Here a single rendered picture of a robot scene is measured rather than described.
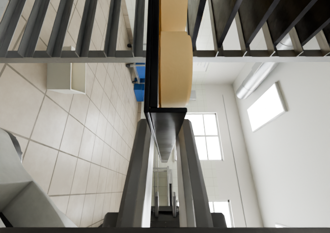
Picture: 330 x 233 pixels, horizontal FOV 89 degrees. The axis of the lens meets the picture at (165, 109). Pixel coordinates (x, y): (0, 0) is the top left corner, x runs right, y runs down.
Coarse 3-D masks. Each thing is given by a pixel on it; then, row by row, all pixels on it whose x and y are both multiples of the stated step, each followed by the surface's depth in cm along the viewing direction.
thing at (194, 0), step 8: (192, 0) 48; (200, 0) 39; (192, 8) 48; (200, 8) 40; (192, 16) 48; (200, 16) 43; (192, 24) 48; (192, 32) 48; (192, 40) 50; (192, 48) 54
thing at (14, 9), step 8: (16, 0) 63; (24, 0) 64; (8, 8) 59; (16, 8) 62; (8, 16) 59; (16, 16) 61; (0, 24) 56; (8, 24) 59; (16, 24) 60; (0, 32) 56; (8, 32) 58; (0, 40) 56; (8, 40) 57; (0, 48) 56; (8, 48) 56; (0, 56) 55
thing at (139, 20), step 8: (136, 0) 60; (144, 0) 64; (136, 8) 60; (144, 8) 62; (136, 16) 60; (136, 24) 60; (136, 32) 59; (136, 40) 58; (136, 48) 56; (136, 56) 55
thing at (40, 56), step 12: (0, 60) 57; (12, 60) 57; (24, 60) 57; (36, 60) 57; (48, 60) 57; (60, 60) 57; (72, 60) 57; (84, 60) 57; (96, 60) 57; (108, 60) 57; (120, 60) 57; (132, 60) 57; (144, 60) 57; (204, 60) 57; (216, 60) 57; (228, 60) 58; (240, 60) 58; (252, 60) 58; (264, 60) 58; (276, 60) 58; (288, 60) 58; (300, 60) 58; (312, 60) 58; (324, 60) 58
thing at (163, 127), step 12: (156, 0) 7; (156, 12) 7; (156, 24) 7; (156, 36) 7; (156, 48) 7; (156, 60) 6; (156, 72) 6; (144, 84) 6; (156, 84) 6; (144, 96) 6; (156, 96) 6; (144, 108) 6; (156, 108) 6; (168, 108) 6; (180, 108) 6; (156, 120) 7; (168, 120) 7; (180, 120) 7; (156, 132) 9; (168, 132) 9; (156, 144) 13; (168, 144) 13; (168, 156) 24
